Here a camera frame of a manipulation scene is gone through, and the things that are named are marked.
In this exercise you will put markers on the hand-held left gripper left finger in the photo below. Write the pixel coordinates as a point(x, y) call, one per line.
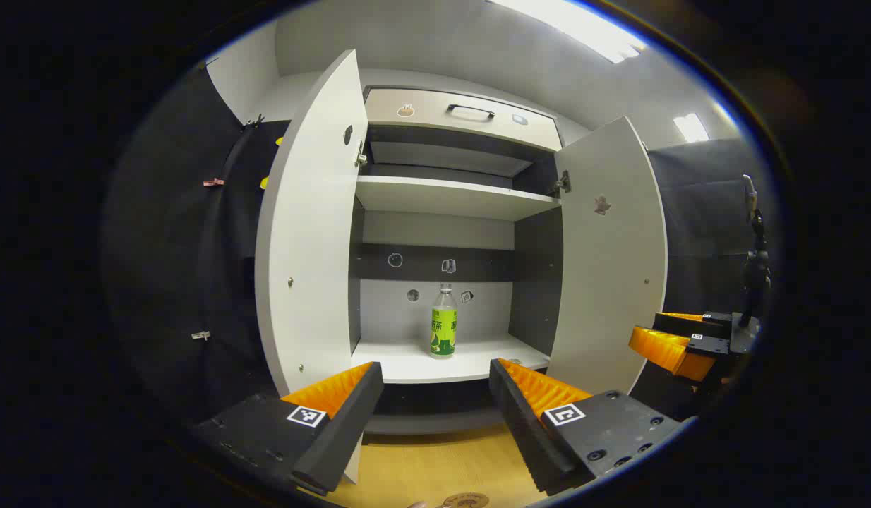
point(351, 430)

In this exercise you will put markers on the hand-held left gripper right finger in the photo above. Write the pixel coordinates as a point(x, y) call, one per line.
point(524, 430)

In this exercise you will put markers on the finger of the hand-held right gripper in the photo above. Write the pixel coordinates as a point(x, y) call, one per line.
point(679, 326)
point(661, 349)

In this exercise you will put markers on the grey cabinet door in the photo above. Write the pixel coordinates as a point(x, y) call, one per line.
point(308, 247)
point(608, 282)

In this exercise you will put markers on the round wooden coaster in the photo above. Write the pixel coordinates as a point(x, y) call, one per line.
point(467, 501)

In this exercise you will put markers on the clear bottle with green label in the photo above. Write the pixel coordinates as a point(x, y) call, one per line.
point(443, 331)

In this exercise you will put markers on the white cabinet shelf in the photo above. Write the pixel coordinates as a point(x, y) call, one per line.
point(442, 194)

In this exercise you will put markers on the beige cabinet drawer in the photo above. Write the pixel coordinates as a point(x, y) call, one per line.
point(428, 116)

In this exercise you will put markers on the small ceiling light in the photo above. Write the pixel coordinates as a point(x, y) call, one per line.
point(691, 128)

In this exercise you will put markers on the black backdrop cloth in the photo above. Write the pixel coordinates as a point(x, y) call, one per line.
point(160, 247)

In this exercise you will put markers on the long ceiling light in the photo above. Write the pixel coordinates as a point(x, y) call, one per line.
point(584, 28)

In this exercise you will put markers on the black clip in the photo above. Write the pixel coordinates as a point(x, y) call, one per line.
point(256, 121)

